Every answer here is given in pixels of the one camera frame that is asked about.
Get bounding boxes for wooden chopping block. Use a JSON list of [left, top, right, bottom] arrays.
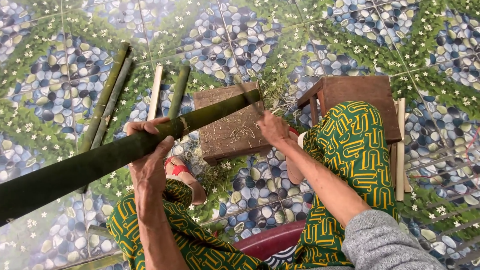
[[193, 82, 274, 166]]

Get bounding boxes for black white striped cloth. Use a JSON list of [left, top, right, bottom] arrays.
[[262, 245, 298, 269]]

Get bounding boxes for red sandal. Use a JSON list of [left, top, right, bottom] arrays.
[[164, 155, 207, 205]]

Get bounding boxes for short green bamboo strip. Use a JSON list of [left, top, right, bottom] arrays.
[[167, 65, 191, 120]]

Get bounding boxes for green yellow patterned trousers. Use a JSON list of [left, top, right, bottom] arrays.
[[106, 101, 399, 270]]

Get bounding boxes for thick green bamboo pole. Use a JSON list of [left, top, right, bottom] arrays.
[[0, 89, 261, 227]]

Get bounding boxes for person's left hand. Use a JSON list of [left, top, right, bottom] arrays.
[[126, 117, 175, 193]]

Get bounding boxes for knife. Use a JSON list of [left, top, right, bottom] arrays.
[[235, 82, 264, 115]]

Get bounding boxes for long green bamboo strip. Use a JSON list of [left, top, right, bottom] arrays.
[[90, 57, 133, 150], [78, 42, 130, 154]]

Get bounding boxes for person's right hand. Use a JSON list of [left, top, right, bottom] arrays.
[[257, 110, 292, 151]]

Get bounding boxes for grey sleeve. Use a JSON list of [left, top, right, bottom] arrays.
[[340, 209, 448, 270]]

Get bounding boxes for bundle of thin grey strips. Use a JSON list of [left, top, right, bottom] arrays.
[[404, 139, 480, 265]]

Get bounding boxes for red plastic stool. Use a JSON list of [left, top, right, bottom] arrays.
[[232, 219, 307, 262]]

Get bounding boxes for brown wooden stool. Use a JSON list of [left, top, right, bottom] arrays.
[[297, 75, 402, 145]]

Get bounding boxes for heap of bamboo shavings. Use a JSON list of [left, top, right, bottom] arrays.
[[176, 67, 313, 196]]

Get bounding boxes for pale split bamboo slat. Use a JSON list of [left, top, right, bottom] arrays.
[[389, 143, 397, 188], [395, 98, 406, 202], [147, 64, 164, 122]]

